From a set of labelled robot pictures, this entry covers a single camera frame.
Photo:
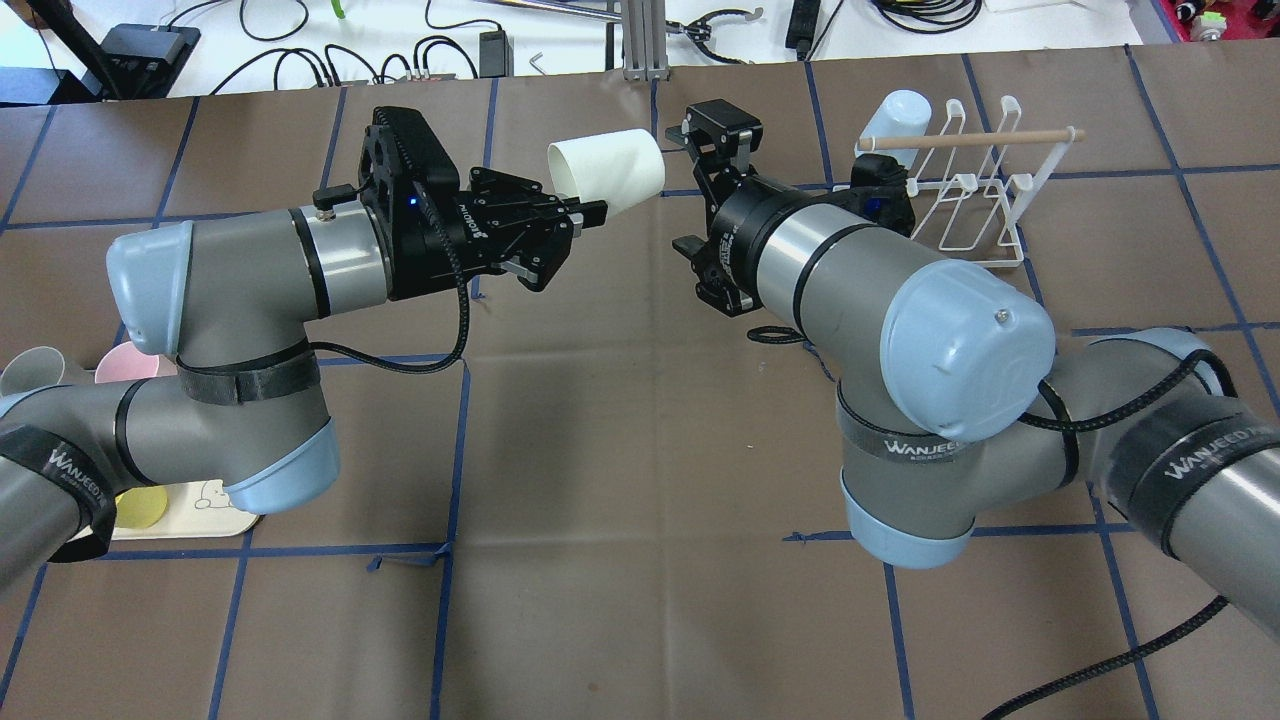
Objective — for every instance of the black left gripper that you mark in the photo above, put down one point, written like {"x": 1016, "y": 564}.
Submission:
{"x": 432, "y": 248}

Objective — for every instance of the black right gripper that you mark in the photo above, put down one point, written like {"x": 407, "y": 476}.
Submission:
{"x": 737, "y": 228}

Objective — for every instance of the light blue ikea cup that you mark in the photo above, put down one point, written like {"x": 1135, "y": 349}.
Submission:
{"x": 902, "y": 113}

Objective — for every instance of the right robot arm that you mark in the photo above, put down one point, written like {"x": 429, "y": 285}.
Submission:
{"x": 953, "y": 399}

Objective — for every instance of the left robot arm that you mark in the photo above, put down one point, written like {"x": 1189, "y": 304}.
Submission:
{"x": 229, "y": 301}

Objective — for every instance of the pink ikea cup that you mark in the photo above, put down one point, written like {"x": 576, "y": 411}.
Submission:
{"x": 126, "y": 363}

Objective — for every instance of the yellow ikea cup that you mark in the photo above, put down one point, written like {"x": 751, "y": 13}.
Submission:
{"x": 141, "y": 508}

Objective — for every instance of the grey ikea cup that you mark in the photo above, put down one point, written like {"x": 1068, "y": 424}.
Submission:
{"x": 37, "y": 367}

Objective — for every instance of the hex allen key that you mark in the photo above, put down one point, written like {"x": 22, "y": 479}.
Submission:
{"x": 538, "y": 62}

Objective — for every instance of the black power adapter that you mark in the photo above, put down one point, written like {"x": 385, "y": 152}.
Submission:
{"x": 495, "y": 57}

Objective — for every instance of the cream plastic tray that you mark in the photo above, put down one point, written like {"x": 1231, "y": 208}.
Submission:
{"x": 196, "y": 510}

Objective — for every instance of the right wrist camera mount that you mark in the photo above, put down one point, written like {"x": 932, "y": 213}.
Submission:
{"x": 879, "y": 192}

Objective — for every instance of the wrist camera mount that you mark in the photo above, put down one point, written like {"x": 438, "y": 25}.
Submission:
{"x": 879, "y": 192}
{"x": 405, "y": 178}

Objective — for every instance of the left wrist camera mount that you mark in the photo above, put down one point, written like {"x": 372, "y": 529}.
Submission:
{"x": 405, "y": 178}

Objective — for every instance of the aluminium frame post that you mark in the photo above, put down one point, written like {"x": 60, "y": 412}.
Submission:
{"x": 644, "y": 40}

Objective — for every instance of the white wire cup rack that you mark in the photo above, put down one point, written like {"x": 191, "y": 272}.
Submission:
{"x": 969, "y": 189}

